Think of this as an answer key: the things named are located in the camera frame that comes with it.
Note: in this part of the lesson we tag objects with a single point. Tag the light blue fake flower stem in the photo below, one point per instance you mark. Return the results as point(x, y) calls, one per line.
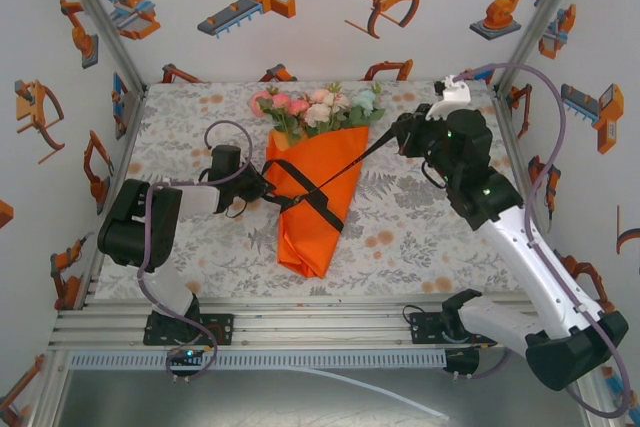
point(365, 99)

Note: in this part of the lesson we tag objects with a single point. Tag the orange wrapping paper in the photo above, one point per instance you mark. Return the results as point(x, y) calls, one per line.
point(310, 237)

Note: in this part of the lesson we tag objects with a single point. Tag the black printed ribbon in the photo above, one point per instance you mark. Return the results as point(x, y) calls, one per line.
point(330, 214)

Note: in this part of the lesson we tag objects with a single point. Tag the pink fake flower stem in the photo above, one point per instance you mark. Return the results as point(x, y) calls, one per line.
point(299, 106)
point(258, 102)

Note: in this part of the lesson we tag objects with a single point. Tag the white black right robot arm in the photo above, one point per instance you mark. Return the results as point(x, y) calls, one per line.
point(540, 272)

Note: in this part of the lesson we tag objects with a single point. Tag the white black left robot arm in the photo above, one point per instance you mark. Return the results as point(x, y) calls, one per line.
point(170, 287)

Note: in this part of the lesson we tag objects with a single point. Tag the floral patterned tablecloth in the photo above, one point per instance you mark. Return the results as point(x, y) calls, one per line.
point(400, 247)

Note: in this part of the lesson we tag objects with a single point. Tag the black controller box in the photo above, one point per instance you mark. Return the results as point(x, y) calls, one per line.
point(187, 354)
point(462, 362)

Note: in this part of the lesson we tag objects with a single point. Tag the white plastic tube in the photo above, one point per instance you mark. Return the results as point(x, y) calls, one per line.
point(380, 391)

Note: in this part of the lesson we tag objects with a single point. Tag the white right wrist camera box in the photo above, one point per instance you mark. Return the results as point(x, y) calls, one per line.
point(455, 97)

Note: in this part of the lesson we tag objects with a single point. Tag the aluminium frame side rail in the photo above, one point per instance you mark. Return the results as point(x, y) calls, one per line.
point(520, 172)
point(89, 289)

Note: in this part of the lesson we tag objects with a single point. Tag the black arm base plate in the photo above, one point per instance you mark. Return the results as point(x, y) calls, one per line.
point(222, 329)
point(425, 332)

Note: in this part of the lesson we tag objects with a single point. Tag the aluminium frame cross rail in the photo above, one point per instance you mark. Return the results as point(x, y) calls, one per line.
point(325, 327)

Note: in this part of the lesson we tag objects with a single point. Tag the aluminium frame post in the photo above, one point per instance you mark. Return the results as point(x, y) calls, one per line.
point(549, 2)
point(92, 2)

